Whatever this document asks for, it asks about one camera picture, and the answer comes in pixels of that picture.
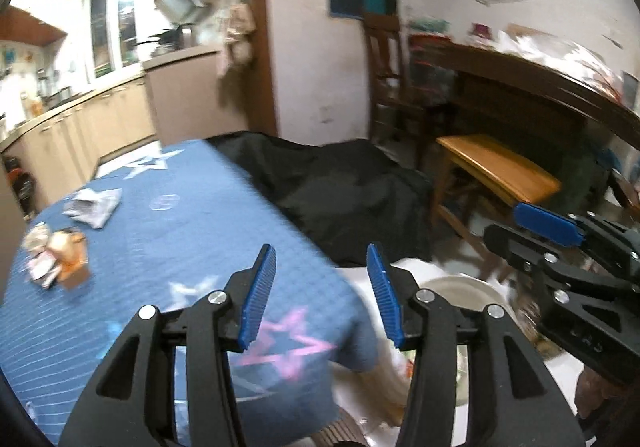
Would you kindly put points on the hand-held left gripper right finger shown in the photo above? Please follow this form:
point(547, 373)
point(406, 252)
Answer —
point(385, 302)

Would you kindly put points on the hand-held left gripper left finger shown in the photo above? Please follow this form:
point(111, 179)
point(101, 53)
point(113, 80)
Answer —
point(257, 302)

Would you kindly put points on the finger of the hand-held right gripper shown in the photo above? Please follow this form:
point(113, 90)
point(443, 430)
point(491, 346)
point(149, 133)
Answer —
point(547, 224)
point(515, 244)

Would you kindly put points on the white plastic bucket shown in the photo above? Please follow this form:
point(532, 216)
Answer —
point(465, 327)

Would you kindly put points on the person's right hand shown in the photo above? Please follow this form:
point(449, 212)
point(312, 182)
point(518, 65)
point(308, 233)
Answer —
point(595, 397)

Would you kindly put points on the dark green bag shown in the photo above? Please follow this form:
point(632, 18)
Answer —
point(587, 182)

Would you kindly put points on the light wooden stool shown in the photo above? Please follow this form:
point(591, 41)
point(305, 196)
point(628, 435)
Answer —
point(495, 167)

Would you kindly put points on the dark wooden chair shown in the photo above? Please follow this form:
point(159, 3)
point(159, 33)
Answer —
point(387, 77)
point(625, 189)

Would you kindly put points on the blue star-print tablecloth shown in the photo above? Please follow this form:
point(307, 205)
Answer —
point(175, 247)

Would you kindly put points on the black cloth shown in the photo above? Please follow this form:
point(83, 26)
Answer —
point(340, 192)

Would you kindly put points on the dark carved wooden table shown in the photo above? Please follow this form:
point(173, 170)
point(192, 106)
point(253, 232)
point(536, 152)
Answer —
point(525, 92)

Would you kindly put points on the white plastic bag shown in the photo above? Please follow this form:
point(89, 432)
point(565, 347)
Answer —
point(550, 47)

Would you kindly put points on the small brown cardboard box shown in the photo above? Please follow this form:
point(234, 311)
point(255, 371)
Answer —
point(75, 267)

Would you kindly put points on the pink white wrapper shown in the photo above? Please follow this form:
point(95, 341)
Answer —
point(40, 257)

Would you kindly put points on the kitchen counter end unit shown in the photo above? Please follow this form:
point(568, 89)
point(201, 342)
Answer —
point(185, 92)

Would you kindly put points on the row of lower kitchen cabinets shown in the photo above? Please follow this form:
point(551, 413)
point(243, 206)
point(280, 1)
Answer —
point(75, 127)

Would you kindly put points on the hanging cloth bags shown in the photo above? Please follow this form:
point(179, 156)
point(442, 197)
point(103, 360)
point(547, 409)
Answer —
point(240, 42)

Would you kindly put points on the black red bag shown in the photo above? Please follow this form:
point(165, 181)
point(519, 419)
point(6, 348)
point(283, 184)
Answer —
point(20, 182)

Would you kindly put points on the kitchen window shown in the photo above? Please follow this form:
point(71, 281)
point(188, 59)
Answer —
point(112, 27)

